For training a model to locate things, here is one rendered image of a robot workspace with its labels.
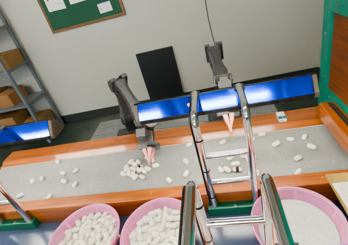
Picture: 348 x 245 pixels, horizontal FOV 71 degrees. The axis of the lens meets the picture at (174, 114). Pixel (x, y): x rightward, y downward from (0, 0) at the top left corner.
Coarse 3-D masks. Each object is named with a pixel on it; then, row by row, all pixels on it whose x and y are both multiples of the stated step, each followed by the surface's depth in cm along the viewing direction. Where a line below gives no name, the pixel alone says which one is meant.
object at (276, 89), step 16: (272, 80) 80; (288, 80) 79; (304, 80) 78; (176, 96) 87; (208, 96) 84; (224, 96) 83; (256, 96) 81; (272, 96) 80; (288, 96) 79; (304, 96) 78; (144, 112) 89; (160, 112) 88; (176, 112) 86; (208, 112) 84
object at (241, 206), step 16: (192, 96) 82; (240, 96) 74; (192, 112) 73; (192, 128) 73; (208, 176) 82; (240, 176) 84; (256, 176) 81; (208, 192) 87; (256, 192) 84; (208, 208) 91; (224, 208) 90; (240, 208) 89
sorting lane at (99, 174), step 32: (320, 128) 109; (64, 160) 138; (96, 160) 130; (128, 160) 124; (160, 160) 118; (192, 160) 112; (224, 160) 107; (256, 160) 103; (288, 160) 98; (320, 160) 95; (0, 192) 127; (32, 192) 121; (64, 192) 115; (96, 192) 110
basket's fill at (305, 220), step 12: (288, 204) 83; (300, 204) 82; (288, 216) 79; (300, 216) 78; (312, 216) 77; (324, 216) 77; (300, 228) 75; (312, 228) 74; (324, 228) 74; (336, 228) 73; (264, 240) 75; (276, 240) 74; (300, 240) 72; (312, 240) 72; (324, 240) 71; (336, 240) 70
